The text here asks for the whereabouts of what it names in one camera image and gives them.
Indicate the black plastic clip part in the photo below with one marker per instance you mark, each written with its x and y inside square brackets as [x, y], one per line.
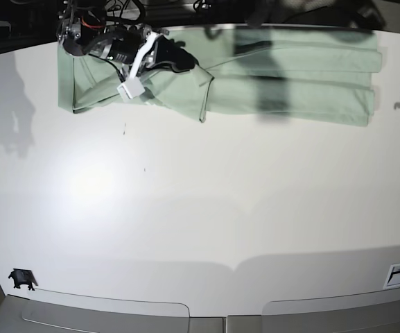
[23, 277]

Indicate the left grey chair back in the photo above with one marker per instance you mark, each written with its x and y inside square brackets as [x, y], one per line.
[74, 313]

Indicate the right grey chair back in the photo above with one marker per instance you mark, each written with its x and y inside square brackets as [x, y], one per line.
[365, 312]

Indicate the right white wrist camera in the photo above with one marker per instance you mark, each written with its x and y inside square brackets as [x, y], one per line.
[132, 87]

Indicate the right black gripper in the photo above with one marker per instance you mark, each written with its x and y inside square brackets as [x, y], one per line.
[121, 44]

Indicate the light green T-shirt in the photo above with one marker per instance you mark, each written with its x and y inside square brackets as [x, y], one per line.
[319, 74]

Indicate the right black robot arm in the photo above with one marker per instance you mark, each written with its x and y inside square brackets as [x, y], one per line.
[86, 29]

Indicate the grey chair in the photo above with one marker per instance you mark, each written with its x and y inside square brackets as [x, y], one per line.
[365, 312]
[74, 313]

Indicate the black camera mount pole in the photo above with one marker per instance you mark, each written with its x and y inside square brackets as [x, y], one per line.
[258, 12]

